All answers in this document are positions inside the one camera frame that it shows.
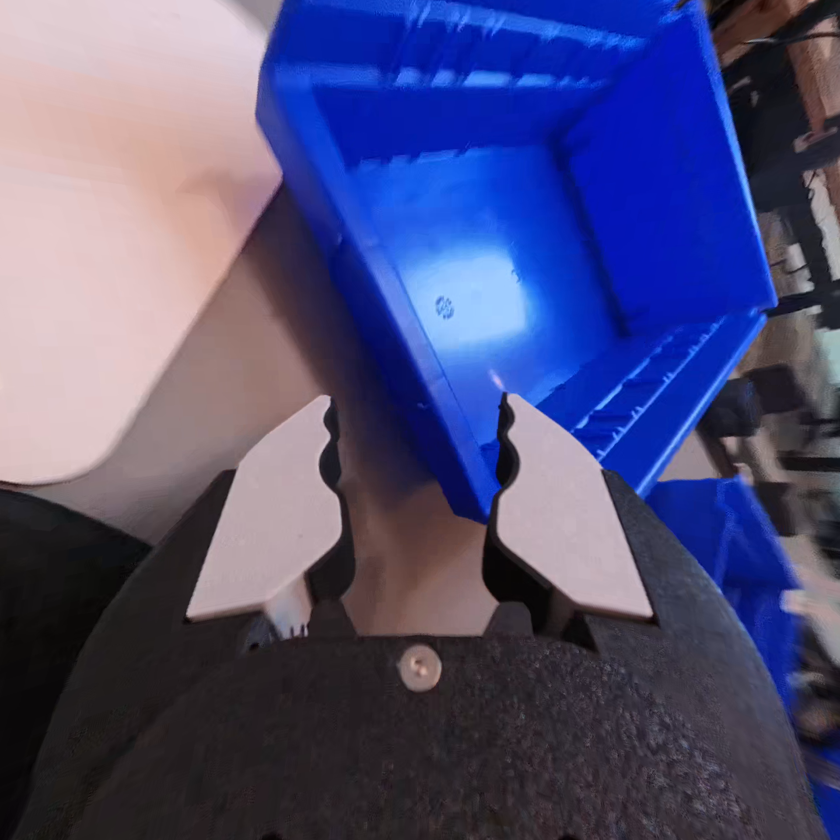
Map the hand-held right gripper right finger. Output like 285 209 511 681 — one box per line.
481 390 656 623

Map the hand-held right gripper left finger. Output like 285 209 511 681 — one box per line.
187 395 355 623

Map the blue plastic bin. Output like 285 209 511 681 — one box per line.
256 0 778 523
647 476 808 749

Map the white whiteboard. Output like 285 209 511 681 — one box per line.
0 0 284 487

